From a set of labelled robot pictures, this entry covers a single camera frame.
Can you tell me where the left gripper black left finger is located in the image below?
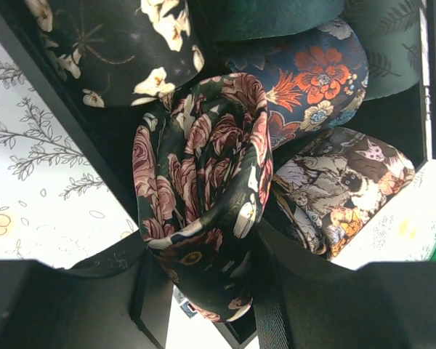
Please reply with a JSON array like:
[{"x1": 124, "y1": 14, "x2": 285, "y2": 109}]
[{"x1": 0, "y1": 232, "x2": 171, "y2": 348}]

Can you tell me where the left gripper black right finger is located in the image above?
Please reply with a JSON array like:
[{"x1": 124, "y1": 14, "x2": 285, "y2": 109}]
[{"x1": 252, "y1": 222, "x2": 436, "y2": 348}]

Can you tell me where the black floral necktie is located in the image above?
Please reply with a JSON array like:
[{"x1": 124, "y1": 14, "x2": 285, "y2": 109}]
[{"x1": 132, "y1": 73, "x2": 273, "y2": 322}]

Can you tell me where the rolled cream red tie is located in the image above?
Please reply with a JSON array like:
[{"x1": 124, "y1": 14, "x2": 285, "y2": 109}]
[{"x1": 264, "y1": 127, "x2": 415, "y2": 260}]

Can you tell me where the floral patterned table mat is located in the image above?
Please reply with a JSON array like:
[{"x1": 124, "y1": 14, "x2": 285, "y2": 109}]
[{"x1": 0, "y1": 81, "x2": 436, "y2": 269}]

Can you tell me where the black tie display box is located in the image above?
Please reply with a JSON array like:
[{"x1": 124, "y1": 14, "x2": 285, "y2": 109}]
[{"x1": 0, "y1": 0, "x2": 436, "y2": 349}]

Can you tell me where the rolled navy floral tie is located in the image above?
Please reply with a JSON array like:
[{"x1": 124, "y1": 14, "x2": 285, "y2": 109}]
[{"x1": 225, "y1": 17, "x2": 369, "y2": 148}]

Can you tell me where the rolled black floral tie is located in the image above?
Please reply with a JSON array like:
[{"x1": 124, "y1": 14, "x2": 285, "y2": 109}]
[{"x1": 25, "y1": 1, "x2": 205, "y2": 108}]

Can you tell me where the rolled dark green tie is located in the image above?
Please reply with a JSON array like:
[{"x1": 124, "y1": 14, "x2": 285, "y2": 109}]
[{"x1": 342, "y1": 0, "x2": 421, "y2": 100}]

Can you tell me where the rolled teal tie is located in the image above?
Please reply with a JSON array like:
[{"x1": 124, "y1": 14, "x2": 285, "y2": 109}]
[{"x1": 198, "y1": 0, "x2": 344, "y2": 42}]

